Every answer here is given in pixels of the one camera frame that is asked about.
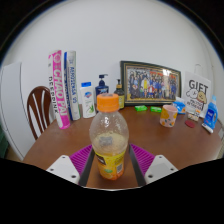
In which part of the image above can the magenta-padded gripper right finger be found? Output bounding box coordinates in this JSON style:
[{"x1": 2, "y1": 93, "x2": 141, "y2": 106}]
[{"x1": 128, "y1": 143, "x2": 179, "y2": 187}]

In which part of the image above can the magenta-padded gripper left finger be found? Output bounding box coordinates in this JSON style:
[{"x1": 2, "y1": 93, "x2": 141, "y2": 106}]
[{"x1": 45, "y1": 143, "x2": 98, "y2": 188}]

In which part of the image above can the orange juice bottle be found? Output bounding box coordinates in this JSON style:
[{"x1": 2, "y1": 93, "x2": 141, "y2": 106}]
[{"x1": 88, "y1": 92, "x2": 130, "y2": 182}]

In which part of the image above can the pink mug with orange prints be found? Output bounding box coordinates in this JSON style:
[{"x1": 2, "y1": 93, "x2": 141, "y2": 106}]
[{"x1": 159, "y1": 104, "x2": 179, "y2": 128}]

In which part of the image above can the round red coaster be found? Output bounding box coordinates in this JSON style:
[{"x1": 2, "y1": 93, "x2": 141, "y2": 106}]
[{"x1": 184, "y1": 119, "x2": 196, "y2": 129}]

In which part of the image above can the small patterned packet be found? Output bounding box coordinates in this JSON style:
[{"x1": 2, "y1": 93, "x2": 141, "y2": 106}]
[{"x1": 187, "y1": 112, "x2": 200, "y2": 122}]

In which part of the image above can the brown wooden chair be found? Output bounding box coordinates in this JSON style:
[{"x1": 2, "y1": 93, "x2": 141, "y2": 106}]
[{"x1": 26, "y1": 85, "x2": 53, "y2": 141}]

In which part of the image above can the blue tissue pack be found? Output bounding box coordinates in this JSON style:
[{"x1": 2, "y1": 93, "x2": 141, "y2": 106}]
[{"x1": 172, "y1": 97, "x2": 187, "y2": 115}]

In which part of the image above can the white shampoo bottle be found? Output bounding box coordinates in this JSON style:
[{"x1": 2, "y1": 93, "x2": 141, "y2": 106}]
[{"x1": 80, "y1": 81, "x2": 97, "y2": 119}]

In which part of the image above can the blue detergent bottle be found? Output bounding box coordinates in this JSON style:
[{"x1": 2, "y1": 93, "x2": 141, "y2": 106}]
[{"x1": 203, "y1": 95, "x2": 220, "y2": 130}]

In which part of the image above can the dark amber pump bottle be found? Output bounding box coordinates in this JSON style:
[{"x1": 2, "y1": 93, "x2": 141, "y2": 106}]
[{"x1": 113, "y1": 78, "x2": 126, "y2": 110}]

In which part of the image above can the framed group picture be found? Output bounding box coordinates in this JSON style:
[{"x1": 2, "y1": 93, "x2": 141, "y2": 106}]
[{"x1": 120, "y1": 60, "x2": 183, "y2": 107}]

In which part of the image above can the white paper gift bag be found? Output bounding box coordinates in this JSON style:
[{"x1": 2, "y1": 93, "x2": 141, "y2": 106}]
[{"x1": 182, "y1": 63, "x2": 213, "y2": 118}]

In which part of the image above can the dark blue pump bottle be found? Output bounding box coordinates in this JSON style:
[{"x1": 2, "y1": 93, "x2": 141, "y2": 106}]
[{"x1": 94, "y1": 73, "x2": 110, "y2": 104}]

